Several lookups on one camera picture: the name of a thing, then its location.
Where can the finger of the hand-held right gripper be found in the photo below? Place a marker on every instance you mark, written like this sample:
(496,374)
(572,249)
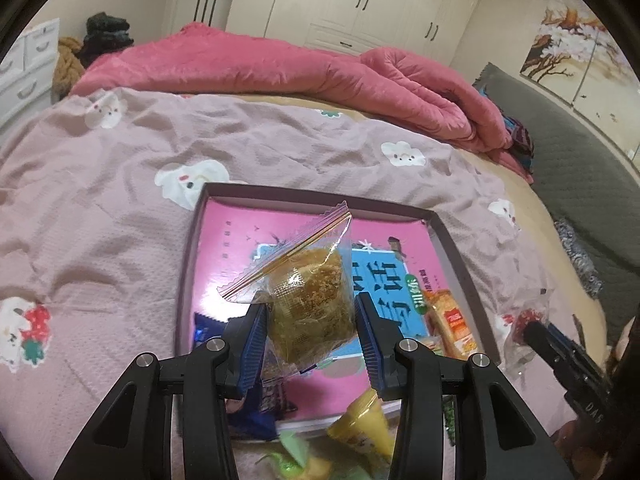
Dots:
(550,355)
(562,337)

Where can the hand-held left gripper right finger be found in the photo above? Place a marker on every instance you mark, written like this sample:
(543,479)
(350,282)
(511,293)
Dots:
(372,350)

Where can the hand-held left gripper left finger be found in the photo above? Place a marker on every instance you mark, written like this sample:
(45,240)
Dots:
(252,345)

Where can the clear candy packet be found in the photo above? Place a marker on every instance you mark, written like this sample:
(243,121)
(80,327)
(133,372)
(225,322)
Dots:
(525,320)

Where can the blue cookie packet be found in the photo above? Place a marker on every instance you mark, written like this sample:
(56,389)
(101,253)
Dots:
(205,330)

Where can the clear floss cake packet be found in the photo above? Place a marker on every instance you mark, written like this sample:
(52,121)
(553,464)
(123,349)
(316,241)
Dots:
(310,300)

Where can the yellow snack packet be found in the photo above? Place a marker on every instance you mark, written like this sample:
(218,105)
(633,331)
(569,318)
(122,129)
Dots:
(362,422)

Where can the orange snack packet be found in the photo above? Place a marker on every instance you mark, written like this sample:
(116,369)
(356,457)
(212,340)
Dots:
(452,325)

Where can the green clear snack packet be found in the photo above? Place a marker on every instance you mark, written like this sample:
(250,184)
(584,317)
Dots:
(290,452)

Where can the dark shallow cardboard box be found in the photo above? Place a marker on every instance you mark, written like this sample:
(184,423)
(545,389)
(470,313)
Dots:
(260,194)

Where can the person's right hand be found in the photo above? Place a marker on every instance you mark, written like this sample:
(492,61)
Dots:
(622,347)

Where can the patterned pillow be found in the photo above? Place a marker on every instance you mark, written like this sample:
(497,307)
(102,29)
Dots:
(577,260)

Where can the pink book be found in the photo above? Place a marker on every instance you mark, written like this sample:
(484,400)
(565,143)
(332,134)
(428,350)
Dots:
(225,260)

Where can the tan bed sheet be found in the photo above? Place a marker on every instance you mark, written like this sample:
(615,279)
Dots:
(530,220)

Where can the grey padded headboard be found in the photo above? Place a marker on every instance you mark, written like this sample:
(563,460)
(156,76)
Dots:
(575,160)

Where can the colourful clothes pile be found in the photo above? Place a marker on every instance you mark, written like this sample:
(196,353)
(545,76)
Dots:
(517,135)

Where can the pink quilt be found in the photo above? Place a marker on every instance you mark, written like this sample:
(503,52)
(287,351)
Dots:
(250,70)

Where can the brown knit blanket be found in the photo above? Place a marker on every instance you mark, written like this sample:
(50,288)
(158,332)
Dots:
(67,67)

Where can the dark clothes pile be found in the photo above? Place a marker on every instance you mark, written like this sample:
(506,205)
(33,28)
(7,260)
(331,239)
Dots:
(107,35)

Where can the white wardrobe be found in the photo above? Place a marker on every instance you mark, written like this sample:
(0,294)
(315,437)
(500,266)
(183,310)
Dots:
(360,0)

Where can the white drawer cabinet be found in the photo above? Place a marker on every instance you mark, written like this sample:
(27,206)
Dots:
(25,75)

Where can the tree wall painting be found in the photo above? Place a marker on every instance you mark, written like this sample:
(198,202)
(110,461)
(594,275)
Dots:
(575,60)

